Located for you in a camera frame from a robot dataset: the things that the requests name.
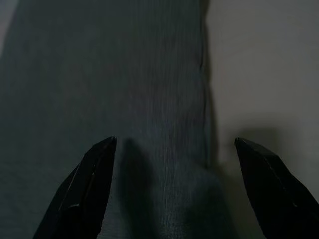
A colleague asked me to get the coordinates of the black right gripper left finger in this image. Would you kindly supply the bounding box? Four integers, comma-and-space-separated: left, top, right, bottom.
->
32, 136, 118, 239

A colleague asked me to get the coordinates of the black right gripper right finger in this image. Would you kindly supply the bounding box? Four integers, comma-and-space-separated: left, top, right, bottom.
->
234, 137, 319, 239

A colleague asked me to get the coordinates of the grey ribbed fabric pillow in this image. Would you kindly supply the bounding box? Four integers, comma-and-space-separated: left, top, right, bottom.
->
0, 0, 235, 239

